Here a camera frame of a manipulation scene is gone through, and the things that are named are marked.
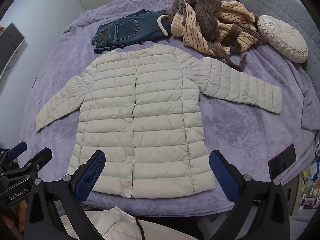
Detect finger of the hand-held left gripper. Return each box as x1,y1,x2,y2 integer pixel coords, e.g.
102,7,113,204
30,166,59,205
15,147,53,180
7,141,27,161

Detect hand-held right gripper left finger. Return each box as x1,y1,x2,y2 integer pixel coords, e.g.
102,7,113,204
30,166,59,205
24,150,106,240

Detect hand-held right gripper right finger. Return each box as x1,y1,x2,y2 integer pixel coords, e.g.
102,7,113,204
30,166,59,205
209,150,291,240

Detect beige quilted puffer jacket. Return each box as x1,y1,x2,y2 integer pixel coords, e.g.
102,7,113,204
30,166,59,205
35,43,282,199

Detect person's left hand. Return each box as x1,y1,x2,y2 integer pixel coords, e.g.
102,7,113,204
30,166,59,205
0,201,27,233

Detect purple embossed blanket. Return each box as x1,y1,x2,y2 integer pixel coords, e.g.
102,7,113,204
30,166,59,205
19,0,320,218

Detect person's white jacket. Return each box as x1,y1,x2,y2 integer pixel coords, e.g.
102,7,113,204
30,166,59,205
84,206,200,240

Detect dark smartphone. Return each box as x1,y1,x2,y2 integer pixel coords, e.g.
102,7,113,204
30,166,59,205
268,144,297,180

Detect pile of small colourful packages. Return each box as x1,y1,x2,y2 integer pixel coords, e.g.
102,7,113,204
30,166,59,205
299,152,320,209

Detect curved computer monitor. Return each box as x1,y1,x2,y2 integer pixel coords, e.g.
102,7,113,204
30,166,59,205
0,22,27,80

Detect blue denim jeans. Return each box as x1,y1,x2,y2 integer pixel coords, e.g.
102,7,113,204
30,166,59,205
92,9,173,54

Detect round cream pleated cushion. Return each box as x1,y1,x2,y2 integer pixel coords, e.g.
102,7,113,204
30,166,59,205
257,15,309,63

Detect brown striped fleece robe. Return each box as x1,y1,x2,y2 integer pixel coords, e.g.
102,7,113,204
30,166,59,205
166,0,267,72

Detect grey quilted headboard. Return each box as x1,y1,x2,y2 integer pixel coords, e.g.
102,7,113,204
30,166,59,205
235,0,320,80

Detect black cord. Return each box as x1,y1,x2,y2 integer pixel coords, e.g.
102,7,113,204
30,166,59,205
135,219,147,240

